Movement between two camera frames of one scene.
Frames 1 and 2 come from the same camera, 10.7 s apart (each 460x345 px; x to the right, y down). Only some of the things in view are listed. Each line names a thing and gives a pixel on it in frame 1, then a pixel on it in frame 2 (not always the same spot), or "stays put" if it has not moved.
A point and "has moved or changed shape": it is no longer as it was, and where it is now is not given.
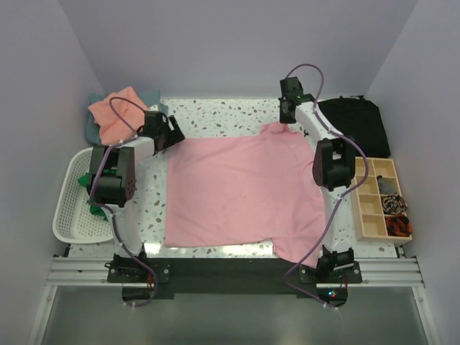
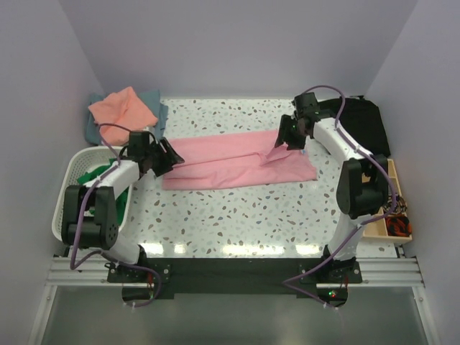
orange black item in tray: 398,226 stays put
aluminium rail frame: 94,271 stays put
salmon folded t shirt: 112,129 stays put
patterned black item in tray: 394,204 stays put
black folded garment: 359,118 stays put
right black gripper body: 284,118 to 298,118
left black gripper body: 162,133 to 149,154
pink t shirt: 258,189 has moved or changed shape
